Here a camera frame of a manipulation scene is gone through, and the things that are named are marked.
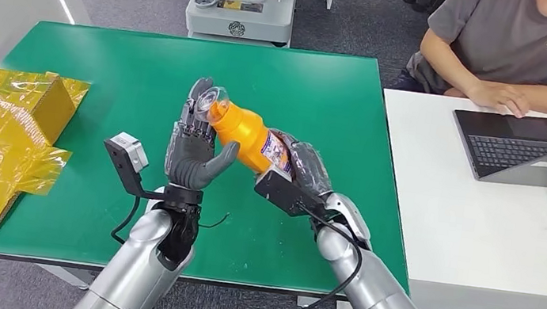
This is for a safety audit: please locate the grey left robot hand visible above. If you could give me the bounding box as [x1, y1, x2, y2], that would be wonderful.
[161, 73, 250, 196]

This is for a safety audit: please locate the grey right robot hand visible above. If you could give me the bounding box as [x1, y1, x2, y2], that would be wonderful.
[260, 128, 341, 200]

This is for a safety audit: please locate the orange bottle with clear cap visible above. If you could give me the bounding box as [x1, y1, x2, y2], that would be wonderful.
[186, 83, 308, 180]

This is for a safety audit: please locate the person's right hand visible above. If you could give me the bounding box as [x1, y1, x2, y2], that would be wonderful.
[464, 78, 534, 120]

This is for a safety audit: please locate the black and grey laptop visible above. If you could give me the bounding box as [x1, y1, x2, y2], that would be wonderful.
[444, 105, 547, 191]

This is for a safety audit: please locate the person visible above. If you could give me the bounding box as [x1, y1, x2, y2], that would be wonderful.
[386, 0, 547, 123]

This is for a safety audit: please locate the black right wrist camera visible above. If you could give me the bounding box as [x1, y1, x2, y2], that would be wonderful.
[251, 165, 335, 223]

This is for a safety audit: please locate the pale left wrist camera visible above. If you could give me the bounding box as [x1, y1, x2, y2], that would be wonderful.
[97, 129, 154, 196]

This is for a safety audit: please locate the thin black wire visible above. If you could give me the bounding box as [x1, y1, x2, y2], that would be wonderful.
[198, 209, 230, 231]

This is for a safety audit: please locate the black left camera cable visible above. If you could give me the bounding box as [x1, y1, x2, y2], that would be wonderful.
[109, 192, 142, 247]

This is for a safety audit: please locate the black camera cable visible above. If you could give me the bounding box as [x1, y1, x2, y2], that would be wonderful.
[270, 202, 370, 309]
[109, 192, 142, 247]

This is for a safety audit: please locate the black right camera cable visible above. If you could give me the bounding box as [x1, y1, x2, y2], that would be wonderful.
[270, 202, 370, 309]

